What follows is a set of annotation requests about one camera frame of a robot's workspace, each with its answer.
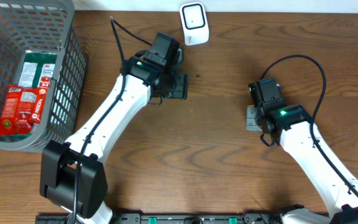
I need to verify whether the black cable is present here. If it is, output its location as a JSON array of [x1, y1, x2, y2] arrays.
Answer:
[[259, 54, 358, 215], [67, 16, 155, 224]]

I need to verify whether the red Nescafe stick sachet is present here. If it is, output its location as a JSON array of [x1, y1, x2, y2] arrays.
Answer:
[[39, 77, 51, 90]]

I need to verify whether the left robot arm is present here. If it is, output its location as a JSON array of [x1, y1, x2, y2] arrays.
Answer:
[[35, 53, 188, 223]]

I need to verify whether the left black cable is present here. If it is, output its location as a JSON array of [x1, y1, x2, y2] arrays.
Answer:
[[67, 16, 155, 224]]

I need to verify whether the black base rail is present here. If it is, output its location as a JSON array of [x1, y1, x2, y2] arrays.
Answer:
[[35, 212, 285, 224]]

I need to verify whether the right black cable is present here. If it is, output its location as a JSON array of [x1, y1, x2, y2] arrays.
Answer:
[[259, 54, 358, 215]]

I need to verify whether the green white 3M package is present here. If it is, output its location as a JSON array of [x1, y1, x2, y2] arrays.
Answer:
[[18, 52, 57, 88]]

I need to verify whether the grey plastic mesh basket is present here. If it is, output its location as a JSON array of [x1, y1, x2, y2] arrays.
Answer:
[[0, 0, 87, 152]]

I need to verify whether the white barcode scanner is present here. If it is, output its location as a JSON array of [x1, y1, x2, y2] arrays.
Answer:
[[179, 2, 209, 46]]

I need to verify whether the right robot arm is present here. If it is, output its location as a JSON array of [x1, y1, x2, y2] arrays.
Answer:
[[246, 105, 358, 223]]

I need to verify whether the red Nescafe coffee pack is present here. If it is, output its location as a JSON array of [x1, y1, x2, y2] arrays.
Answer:
[[0, 85, 47, 138]]

